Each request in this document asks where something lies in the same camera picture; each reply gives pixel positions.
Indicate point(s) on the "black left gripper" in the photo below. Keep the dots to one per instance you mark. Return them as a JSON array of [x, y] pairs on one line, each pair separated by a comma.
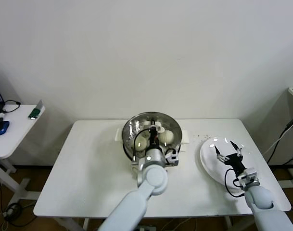
[[154, 138]]

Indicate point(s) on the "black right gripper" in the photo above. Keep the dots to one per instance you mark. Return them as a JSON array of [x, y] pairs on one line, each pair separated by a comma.
[[235, 163]]

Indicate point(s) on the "round glass pot lid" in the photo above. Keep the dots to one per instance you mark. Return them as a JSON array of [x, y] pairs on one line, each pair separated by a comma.
[[145, 124]]

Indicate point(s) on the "white steamed baozi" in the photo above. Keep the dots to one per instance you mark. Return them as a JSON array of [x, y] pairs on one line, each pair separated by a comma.
[[141, 144], [167, 137]]

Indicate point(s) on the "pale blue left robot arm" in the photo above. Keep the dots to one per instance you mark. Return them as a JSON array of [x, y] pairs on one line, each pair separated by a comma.
[[153, 178]]

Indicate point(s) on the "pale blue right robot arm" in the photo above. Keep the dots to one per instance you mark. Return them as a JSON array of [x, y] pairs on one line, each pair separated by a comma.
[[259, 199]]

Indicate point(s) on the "perforated steel steamer basket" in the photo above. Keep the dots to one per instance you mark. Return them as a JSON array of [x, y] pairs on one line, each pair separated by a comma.
[[126, 148]]

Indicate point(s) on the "white oval plate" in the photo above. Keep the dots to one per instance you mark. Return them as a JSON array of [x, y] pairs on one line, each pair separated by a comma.
[[208, 156]]

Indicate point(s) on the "white electric cooker base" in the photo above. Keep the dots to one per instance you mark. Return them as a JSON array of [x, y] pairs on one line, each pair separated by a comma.
[[186, 137]]

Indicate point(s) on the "white table foot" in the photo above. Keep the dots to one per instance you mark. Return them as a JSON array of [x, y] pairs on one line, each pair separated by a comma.
[[290, 184]]

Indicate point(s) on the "power strip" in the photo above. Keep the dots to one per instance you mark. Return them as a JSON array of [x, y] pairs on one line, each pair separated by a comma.
[[151, 228]]

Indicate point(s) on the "white side table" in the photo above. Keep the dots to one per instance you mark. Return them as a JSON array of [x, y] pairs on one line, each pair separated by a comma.
[[18, 130]]

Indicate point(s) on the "blue computer mouse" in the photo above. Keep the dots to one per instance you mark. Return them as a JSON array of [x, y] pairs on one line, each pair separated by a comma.
[[2, 127]]

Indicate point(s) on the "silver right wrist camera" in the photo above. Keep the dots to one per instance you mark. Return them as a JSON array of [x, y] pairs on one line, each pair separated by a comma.
[[248, 176]]

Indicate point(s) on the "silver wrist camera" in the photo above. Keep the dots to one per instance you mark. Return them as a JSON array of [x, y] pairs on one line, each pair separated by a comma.
[[172, 158], [248, 176]]

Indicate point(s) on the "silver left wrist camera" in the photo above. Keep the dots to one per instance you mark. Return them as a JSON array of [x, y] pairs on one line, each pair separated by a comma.
[[172, 158]]

